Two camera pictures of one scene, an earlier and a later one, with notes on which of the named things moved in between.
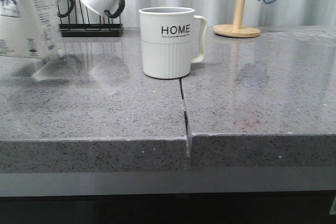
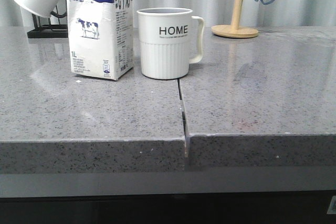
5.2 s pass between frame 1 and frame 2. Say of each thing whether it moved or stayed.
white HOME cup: stayed
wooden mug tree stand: stayed
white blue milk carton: moved
